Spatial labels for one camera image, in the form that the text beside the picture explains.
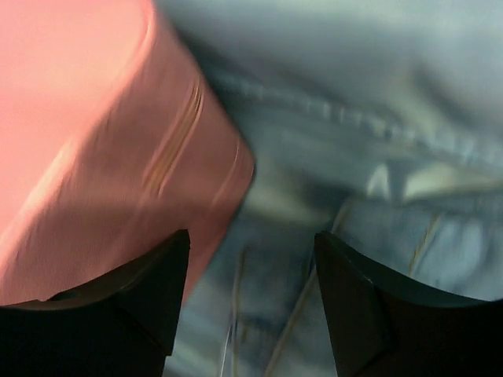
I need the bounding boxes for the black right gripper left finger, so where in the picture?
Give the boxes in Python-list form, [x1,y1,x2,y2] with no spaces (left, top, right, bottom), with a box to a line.
[1,230,190,376]

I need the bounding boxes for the pink vanity case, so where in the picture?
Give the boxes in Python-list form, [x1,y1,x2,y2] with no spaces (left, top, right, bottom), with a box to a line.
[1,1,254,306]

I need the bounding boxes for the grey-blue denim jeans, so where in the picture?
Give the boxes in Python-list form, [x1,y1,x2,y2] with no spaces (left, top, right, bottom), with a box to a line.
[159,1,502,376]

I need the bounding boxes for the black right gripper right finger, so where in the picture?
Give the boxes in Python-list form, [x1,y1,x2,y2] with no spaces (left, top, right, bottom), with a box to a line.
[314,232,502,376]

